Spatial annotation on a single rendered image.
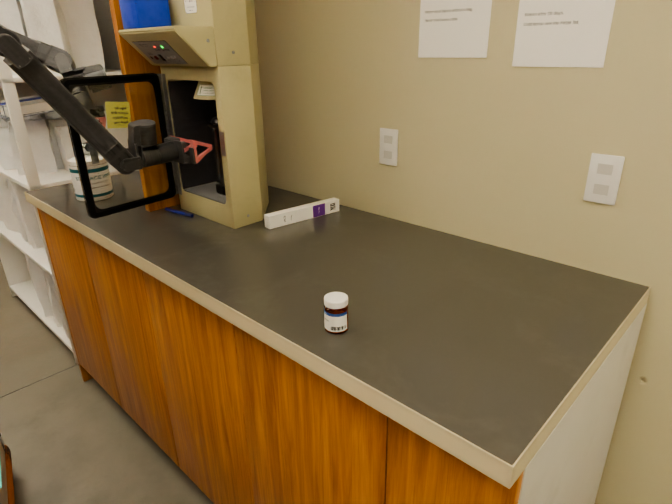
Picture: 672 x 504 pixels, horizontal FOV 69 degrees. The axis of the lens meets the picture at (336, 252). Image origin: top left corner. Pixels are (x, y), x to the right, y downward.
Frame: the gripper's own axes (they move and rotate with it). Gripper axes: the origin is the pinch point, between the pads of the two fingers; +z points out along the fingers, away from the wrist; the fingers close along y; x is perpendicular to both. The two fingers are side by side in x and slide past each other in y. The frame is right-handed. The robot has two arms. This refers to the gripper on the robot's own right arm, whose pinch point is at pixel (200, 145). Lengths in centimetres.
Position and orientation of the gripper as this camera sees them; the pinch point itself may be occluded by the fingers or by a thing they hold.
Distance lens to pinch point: 158.8
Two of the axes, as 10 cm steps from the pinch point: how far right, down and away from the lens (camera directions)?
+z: 6.9, -3.2, 6.5
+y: -7.2, -2.6, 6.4
